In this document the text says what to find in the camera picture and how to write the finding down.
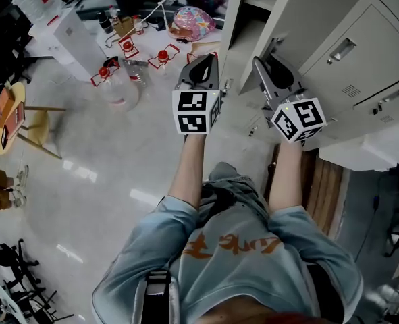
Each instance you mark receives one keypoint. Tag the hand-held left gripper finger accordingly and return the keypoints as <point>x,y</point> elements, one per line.
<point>213,74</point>
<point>190,73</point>

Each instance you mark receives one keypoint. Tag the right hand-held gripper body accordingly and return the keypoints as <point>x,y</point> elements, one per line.
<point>300,118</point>

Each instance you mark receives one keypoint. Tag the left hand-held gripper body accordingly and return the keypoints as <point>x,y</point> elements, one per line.
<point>192,111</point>

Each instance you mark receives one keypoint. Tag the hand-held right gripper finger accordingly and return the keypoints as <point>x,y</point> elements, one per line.
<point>261,76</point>
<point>287,78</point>

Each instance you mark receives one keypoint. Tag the locker door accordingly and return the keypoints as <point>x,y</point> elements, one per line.
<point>307,22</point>

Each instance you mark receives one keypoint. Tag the grey metal locker cabinet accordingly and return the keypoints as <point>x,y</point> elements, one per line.
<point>371,62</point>

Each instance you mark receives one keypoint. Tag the person's left forearm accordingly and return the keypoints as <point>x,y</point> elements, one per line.
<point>189,167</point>

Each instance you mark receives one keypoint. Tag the person's right forearm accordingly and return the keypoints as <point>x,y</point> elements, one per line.
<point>287,177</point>

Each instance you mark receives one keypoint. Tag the pink patterned backpack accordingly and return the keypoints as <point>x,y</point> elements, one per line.
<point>192,24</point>

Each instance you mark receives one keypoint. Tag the small clear plastic bottle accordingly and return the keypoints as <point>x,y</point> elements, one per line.
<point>135,73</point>

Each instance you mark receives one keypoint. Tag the white foam box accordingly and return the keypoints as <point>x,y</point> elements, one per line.
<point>364,150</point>

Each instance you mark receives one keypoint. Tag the clear water jug red cap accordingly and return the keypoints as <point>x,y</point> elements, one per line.
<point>118,86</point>

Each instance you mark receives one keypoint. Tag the wooden slatted panel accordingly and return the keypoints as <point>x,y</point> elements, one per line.
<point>324,194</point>

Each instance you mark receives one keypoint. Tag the brown paper bag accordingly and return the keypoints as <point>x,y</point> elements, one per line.
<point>124,27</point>

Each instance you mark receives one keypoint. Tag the person's grey jeans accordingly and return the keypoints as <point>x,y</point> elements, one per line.
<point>233,184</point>

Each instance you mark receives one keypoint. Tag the white water dispenser stand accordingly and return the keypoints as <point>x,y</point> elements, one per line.
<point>67,42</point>

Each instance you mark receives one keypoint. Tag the person's light blue shirt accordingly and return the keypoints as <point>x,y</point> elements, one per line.
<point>233,265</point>

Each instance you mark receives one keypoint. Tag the large clear water bottle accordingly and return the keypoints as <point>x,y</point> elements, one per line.
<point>35,0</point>

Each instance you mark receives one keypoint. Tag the round wooden stool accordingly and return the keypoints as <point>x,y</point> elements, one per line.
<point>17,120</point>

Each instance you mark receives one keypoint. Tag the orange cardboard box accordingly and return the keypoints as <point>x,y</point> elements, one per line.
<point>10,116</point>

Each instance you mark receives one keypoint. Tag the black office chair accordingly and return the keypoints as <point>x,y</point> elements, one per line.
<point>6,46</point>

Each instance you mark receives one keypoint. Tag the black chair base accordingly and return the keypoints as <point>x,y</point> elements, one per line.
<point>23,282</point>

